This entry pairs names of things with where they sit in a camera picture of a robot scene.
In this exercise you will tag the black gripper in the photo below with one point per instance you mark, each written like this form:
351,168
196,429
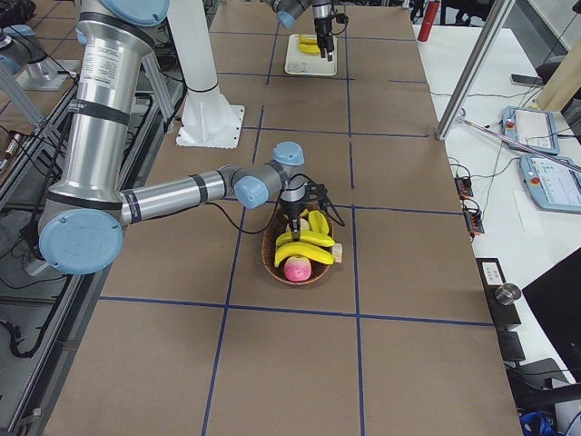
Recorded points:
291,211
321,24

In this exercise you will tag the yellow banana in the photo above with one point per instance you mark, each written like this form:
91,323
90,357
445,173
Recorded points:
307,250
309,49
307,39
307,236

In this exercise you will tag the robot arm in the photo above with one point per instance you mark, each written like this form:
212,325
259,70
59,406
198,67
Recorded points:
85,213
288,12

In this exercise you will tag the wicker fruit basket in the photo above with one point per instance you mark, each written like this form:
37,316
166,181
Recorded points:
280,225

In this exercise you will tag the pale yellow apple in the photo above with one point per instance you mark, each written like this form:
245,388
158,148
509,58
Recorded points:
304,225

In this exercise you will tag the yellow star fruit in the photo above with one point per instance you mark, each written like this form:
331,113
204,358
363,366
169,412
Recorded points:
318,222

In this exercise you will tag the white bear tray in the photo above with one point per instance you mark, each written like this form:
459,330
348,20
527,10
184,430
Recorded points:
297,63

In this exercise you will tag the pink red apple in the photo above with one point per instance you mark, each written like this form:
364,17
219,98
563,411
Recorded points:
297,269

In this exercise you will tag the red cylinder bottle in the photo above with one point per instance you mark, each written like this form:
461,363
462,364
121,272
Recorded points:
428,20

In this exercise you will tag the metal reacher stick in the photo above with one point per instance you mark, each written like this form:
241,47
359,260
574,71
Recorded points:
522,147

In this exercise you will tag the steel cup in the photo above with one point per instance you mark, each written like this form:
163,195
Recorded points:
507,293

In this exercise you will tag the far teach pendant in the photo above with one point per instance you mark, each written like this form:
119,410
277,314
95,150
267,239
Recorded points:
535,128

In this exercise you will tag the teach pendant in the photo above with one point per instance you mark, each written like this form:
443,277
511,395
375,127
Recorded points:
535,128
551,185

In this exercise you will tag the near teach pendant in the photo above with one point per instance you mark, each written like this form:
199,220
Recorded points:
551,185

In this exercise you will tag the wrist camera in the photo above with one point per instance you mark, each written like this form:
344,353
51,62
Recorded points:
317,193
341,18

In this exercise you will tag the white camera pedestal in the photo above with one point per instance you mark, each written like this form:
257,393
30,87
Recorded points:
208,119

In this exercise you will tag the aluminium frame post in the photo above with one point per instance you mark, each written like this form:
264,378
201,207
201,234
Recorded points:
487,37

